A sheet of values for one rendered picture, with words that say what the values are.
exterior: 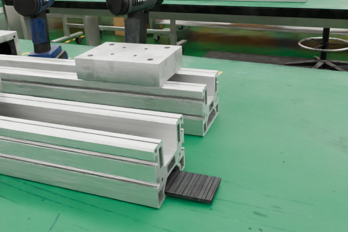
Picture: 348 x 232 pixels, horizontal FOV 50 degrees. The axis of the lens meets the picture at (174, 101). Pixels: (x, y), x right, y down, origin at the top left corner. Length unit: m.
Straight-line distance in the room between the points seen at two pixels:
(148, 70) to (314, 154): 0.28
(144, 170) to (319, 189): 0.23
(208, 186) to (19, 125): 0.26
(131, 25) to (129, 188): 0.46
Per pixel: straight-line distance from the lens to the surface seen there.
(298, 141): 0.63
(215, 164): 0.55
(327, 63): 3.29
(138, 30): 0.86
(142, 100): 0.64
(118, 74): 0.63
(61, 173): 0.52
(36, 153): 0.53
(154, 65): 0.60
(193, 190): 0.49
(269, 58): 3.67
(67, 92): 0.71
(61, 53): 1.02
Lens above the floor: 1.08
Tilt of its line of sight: 23 degrees down
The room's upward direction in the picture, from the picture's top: 3 degrees counter-clockwise
